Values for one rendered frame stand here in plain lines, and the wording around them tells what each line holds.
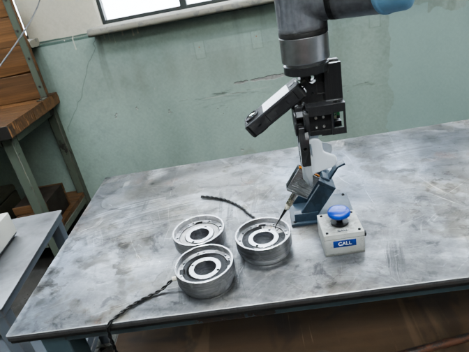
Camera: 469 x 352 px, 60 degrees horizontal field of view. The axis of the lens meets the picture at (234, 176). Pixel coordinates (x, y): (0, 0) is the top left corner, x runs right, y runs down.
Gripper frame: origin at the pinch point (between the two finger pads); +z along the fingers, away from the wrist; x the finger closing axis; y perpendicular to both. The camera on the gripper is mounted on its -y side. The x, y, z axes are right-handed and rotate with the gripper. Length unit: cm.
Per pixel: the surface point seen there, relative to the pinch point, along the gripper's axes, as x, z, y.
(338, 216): -5.1, 6.1, 4.5
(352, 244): -6.7, 11.2, 6.3
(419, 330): -2.7, 38.2, 19.7
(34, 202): 102, 47, -126
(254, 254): -7.8, 10.0, -10.8
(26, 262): 19, 25, -76
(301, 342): -3.3, 38.1, -5.1
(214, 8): 148, -21, -26
